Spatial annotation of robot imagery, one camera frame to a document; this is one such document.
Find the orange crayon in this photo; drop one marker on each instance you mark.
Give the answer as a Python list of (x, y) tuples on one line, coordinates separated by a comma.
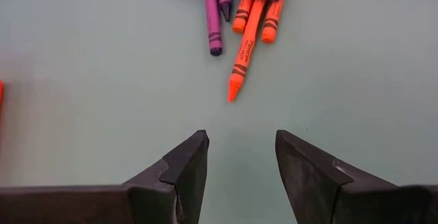
[(242, 15), (272, 22), (246, 49)]

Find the green table mat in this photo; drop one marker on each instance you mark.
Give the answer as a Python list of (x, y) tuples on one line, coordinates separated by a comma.
[(102, 80)]

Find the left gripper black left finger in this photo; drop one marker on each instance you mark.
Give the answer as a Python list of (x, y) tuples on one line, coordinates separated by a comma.
[(186, 169)]

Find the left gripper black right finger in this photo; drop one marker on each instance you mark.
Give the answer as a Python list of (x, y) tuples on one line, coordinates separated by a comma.
[(308, 183)]

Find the orange plastic basket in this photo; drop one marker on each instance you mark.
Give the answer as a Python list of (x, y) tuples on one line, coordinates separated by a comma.
[(1, 94)]

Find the purple crayon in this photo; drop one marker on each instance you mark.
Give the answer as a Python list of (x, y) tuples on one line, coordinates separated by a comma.
[(224, 1), (214, 22)]

